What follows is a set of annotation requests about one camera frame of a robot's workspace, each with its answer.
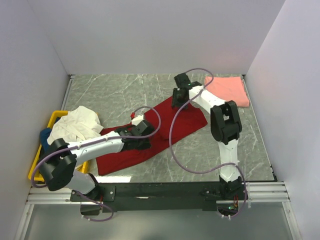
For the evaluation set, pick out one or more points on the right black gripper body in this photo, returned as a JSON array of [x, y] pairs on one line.
[[177, 100]]

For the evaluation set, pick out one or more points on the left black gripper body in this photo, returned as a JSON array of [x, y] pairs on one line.
[[144, 144]]

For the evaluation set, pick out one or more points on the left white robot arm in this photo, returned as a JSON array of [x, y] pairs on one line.
[[59, 170]]

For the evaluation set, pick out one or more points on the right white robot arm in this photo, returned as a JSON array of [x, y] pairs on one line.
[[225, 127]]

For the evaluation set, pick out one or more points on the folded pink t shirt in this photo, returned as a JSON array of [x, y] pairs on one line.
[[230, 89]]

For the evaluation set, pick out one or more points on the cream white t shirt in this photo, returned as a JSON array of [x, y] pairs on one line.
[[78, 125]]

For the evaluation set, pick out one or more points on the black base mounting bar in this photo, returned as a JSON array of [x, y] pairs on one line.
[[153, 196]]

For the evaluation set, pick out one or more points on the dark blue t shirt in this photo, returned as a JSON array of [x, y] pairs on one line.
[[44, 135]]

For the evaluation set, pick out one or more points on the aluminium frame rail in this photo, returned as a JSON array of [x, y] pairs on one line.
[[257, 192]]

